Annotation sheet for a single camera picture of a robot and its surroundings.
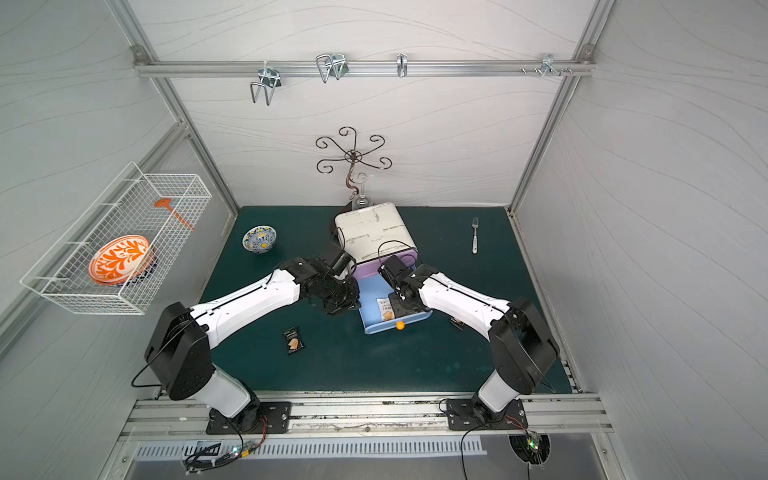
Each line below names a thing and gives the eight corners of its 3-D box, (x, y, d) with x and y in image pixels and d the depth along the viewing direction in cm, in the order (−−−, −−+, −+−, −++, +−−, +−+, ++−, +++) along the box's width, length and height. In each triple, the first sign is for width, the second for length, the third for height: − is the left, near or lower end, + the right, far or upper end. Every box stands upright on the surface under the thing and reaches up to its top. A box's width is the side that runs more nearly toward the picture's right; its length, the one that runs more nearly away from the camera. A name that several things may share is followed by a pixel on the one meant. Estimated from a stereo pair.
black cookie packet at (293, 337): (289, 354, 86) (287, 352, 84) (284, 333, 90) (282, 330, 88) (305, 347, 87) (303, 344, 86) (298, 327, 91) (297, 324, 90)
